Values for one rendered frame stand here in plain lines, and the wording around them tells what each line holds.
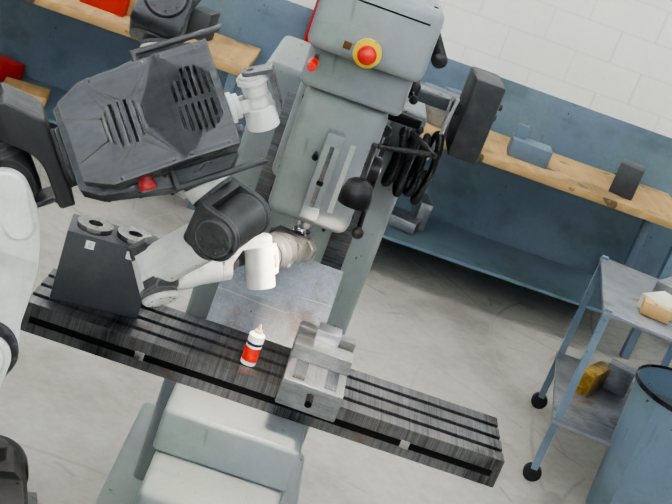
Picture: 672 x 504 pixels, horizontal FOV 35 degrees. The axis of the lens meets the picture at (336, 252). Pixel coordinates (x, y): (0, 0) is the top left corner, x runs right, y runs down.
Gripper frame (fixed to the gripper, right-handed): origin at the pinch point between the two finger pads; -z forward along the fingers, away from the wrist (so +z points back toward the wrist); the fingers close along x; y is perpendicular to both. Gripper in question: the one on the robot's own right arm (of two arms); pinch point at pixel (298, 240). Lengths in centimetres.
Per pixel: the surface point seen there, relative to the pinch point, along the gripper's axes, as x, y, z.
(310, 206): -3.8, -13.2, 12.4
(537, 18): 36, -40, -430
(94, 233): 43.8, 14.5, 18.0
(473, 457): -59, 35, -8
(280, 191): 4.7, -13.0, 11.0
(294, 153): 4.5, -22.7, 11.1
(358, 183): -15.1, -25.4, 21.7
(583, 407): -83, 91, -215
